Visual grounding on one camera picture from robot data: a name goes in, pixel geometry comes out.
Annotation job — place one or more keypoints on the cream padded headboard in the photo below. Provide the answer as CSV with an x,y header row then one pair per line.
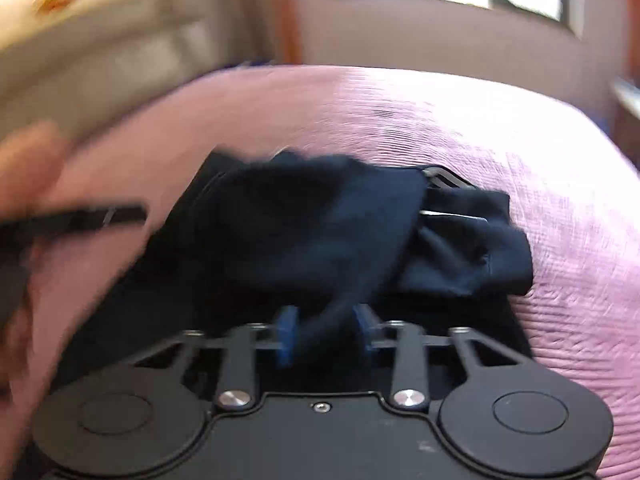
x,y
115,45

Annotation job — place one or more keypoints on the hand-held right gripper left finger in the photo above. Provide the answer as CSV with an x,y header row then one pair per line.
x,y
286,334

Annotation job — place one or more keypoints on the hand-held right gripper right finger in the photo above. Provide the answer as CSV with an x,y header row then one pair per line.
x,y
363,331

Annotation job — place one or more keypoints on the pink bedspread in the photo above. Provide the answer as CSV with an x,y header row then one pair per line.
x,y
500,150

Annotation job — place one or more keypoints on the dark navy garment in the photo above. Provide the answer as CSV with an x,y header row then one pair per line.
x,y
300,240

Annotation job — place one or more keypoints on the person's left hand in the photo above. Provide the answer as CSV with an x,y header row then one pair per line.
x,y
26,170

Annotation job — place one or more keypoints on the orange wooden post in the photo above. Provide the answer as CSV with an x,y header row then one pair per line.
x,y
293,10

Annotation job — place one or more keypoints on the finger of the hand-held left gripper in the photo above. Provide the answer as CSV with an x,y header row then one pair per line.
x,y
80,219

